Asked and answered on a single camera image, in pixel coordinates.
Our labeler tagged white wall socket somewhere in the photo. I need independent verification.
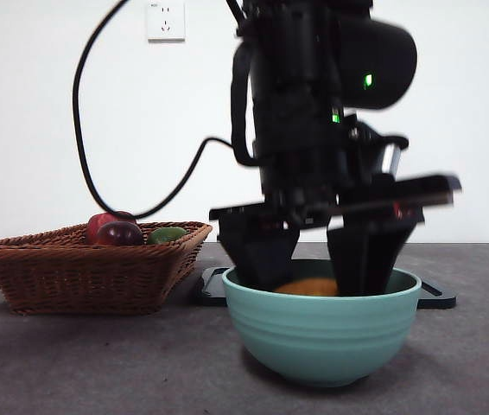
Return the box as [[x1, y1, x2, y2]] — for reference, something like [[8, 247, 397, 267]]
[[147, 0, 187, 43]]

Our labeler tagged black left wrist cable loop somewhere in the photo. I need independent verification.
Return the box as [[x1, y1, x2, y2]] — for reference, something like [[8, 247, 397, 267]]
[[229, 41, 265, 169]]

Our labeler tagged teal ribbed bowl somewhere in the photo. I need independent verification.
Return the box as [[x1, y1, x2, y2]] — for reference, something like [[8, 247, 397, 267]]
[[221, 265, 422, 388]]

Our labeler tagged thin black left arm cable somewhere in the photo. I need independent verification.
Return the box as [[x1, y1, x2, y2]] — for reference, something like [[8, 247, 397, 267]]
[[73, 0, 239, 220]]

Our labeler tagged red apple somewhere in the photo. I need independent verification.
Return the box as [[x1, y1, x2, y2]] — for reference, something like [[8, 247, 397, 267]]
[[85, 211, 138, 246]]

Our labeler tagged dark red plum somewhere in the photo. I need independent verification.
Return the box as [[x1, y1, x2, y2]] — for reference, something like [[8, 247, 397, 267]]
[[96, 220, 145, 247]]

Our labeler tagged dark green rectangular tray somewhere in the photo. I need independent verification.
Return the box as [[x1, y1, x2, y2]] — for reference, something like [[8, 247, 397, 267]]
[[196, 266, 458, 309]]

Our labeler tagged green avocado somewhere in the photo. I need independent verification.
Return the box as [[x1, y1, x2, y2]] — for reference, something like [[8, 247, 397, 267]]
[[146, 227, 188, 246]]

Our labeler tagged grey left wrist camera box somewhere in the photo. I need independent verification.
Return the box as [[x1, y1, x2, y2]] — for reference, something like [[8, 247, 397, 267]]
[[343, 116, 410, 178]]

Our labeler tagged yellow-orange oval fruit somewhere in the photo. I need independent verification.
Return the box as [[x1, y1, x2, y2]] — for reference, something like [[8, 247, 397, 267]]
[[274, 278, 340, 297]]

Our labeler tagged brown wicker basket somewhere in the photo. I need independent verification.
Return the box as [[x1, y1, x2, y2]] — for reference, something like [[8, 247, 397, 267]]
[[0, 220, 213, 316]]

